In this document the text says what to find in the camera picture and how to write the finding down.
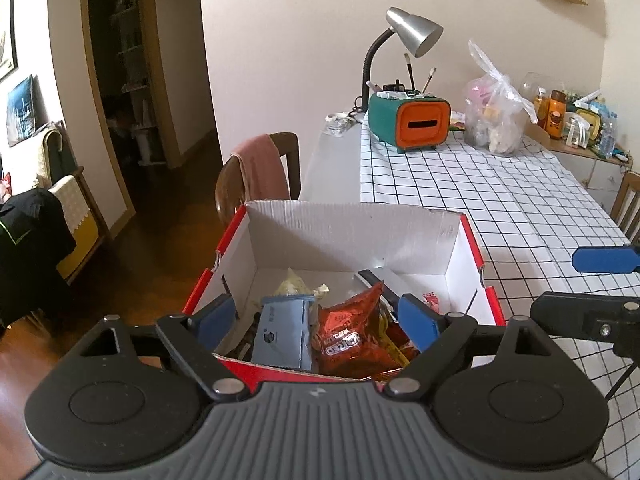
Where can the silver desk lamp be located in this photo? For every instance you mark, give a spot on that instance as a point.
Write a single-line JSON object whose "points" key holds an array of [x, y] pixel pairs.
{"points": [[415, 30]]}

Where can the silver snack packet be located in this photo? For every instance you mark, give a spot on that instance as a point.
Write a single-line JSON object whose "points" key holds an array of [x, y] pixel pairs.
{"points": [[375, 279]]}

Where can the white plastic pouch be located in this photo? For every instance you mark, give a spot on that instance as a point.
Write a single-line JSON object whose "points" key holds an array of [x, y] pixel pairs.
{"points": [[575, 132]]}

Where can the clear glass jar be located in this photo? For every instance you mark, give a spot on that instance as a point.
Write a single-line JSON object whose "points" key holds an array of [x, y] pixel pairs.
{"points": [[530, 85]]}

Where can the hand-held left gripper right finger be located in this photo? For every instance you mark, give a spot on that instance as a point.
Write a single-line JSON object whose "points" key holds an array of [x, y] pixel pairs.
{"points": [[420, 322]]}

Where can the armchair with beige cloth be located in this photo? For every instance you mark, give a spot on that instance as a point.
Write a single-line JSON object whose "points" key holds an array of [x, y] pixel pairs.
{"points": [[75, 210]]}

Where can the dark paintbrush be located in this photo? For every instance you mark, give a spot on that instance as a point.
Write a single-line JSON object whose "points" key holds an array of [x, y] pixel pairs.
{"points": [[409, 72]]}

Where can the clear plastic bag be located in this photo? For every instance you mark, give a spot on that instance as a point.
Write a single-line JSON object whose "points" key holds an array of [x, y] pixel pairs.
{"points": [[495, 125]]}

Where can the green and yellow container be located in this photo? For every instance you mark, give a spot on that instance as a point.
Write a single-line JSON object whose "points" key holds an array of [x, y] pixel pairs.
{"points": [[590, 122]]}

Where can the grey-blue snack packet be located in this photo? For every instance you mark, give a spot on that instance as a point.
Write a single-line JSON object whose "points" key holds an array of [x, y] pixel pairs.
{"points": [[282, 330]]}

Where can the pink towel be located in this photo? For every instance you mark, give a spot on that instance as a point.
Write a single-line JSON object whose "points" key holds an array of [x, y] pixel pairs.
{"points": [[260, 170]]}

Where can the beige snack packet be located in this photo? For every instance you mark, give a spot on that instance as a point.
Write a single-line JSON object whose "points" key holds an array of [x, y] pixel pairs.
{"points": [[295, 285]]}

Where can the white sideboard cabinet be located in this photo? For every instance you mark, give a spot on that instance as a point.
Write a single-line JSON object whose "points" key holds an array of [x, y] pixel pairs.
{"points": [[595, 175]]}

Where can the large framed wall picture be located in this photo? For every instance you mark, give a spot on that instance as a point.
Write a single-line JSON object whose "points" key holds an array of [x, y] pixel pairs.
{"points": [[6, 30]]}

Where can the orange bottle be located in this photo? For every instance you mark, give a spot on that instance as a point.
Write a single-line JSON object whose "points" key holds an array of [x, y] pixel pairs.
{"points": [[556, 115]]}

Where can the wooden chair with towel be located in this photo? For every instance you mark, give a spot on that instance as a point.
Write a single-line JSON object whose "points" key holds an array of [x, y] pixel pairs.
{"points": [[290, 160]]}

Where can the dark storage shelf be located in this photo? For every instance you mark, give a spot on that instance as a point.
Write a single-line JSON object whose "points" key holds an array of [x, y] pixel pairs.
{"points": [[130, 70]]}

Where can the teal and orange tissue box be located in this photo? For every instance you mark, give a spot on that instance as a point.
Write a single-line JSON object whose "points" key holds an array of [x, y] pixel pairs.
{"points": [[420, 125]]}

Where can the clear water bottle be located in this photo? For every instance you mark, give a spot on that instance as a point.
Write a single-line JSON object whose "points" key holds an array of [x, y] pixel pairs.
{"points": [[607, 140]]}

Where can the flat colourful packet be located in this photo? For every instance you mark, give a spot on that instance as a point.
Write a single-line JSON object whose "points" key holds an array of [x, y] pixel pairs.
{"points": [[457, 125]]}

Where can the black garment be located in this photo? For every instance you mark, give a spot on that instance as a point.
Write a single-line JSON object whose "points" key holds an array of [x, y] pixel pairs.
{"points": [[30, 250]]}

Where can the yellow bottle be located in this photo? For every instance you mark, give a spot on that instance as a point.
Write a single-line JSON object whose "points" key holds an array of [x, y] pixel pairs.
{"points": [[540, 107]]}

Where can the dark green snack packet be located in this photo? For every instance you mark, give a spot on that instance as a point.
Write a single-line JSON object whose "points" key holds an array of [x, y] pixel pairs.
{"points": [[247, 340]]}

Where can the brown cookie packet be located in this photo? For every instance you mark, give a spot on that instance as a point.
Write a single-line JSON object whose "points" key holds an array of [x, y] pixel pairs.
{"points": [[350, 340]]}

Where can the white checkered tablecloth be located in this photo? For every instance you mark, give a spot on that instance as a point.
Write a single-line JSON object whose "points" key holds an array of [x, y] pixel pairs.
{"points": [[500, 200]]}

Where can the brown paper bag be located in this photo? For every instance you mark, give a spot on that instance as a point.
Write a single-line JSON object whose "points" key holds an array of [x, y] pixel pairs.
{"points": [[532, 132]]}

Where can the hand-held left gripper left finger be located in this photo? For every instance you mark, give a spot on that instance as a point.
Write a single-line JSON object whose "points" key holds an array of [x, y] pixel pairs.
{"points": [[215, 320]]}

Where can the wooden slat-back chair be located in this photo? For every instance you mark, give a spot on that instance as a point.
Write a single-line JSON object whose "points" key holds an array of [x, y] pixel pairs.
{"points": [[629, 205]]}

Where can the small clear dish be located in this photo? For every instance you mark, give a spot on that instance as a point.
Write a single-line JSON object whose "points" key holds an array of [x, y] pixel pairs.
{"points": [[337, 124]]}

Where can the red cardboard box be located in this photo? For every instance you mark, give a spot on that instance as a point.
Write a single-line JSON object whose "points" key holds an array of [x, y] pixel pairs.
{"points": [[325, 230]]}

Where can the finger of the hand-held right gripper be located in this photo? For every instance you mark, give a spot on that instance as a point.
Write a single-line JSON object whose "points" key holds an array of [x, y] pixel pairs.
{"points": [[605, 259], [575, 312]]}

